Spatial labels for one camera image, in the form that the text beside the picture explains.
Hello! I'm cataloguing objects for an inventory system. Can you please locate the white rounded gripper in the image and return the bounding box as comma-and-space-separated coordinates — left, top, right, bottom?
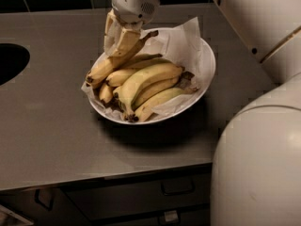
103, 0, 160, 57

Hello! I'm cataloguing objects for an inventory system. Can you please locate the long yellow banana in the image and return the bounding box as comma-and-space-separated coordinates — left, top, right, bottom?
86, 30, 158, 88

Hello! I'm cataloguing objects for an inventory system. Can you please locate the curved yellow banana top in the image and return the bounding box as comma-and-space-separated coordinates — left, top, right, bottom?
105, 57, 168, 88

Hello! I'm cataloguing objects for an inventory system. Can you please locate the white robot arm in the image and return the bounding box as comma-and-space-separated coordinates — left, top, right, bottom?
211, 0, 301, 226

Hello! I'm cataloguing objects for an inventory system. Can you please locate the yellow banana behind middle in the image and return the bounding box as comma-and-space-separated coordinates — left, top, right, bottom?
120, 54, 162, 69

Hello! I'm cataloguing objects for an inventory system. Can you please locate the large yellow banana middle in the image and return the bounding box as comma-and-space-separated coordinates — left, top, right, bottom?
118, 62, 184, 121

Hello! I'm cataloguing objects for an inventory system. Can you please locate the small yellow banana left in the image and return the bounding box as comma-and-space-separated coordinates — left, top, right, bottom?
99, 83, 114, 105

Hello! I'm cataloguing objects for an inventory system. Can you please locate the white oval bowl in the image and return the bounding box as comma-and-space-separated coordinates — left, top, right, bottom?
82, 27, 215, 125

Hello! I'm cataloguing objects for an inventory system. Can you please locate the yellow banana lower middle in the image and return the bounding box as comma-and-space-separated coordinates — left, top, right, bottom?
132, 77, 179, 109

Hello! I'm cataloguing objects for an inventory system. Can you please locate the yellow green banana bottom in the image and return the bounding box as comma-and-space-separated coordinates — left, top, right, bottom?
134, 88, 196, 122

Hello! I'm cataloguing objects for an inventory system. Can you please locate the white paper liner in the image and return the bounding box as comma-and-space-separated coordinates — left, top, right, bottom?
80, 16, 205, 122

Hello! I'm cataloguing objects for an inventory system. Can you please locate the round dark sink hole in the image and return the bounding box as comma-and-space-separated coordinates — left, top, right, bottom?
0, 43, 30, 85

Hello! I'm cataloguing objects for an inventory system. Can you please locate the lower drawer with label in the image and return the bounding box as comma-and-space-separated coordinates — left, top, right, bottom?
91, 203, 211, 226

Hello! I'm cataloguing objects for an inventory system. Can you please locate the middle drawer with handle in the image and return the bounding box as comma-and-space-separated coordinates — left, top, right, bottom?
67, 174, 211, 220

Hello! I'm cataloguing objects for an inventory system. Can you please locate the left cabinet door handle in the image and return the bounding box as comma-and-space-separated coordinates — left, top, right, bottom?
34, 189, 54, 211

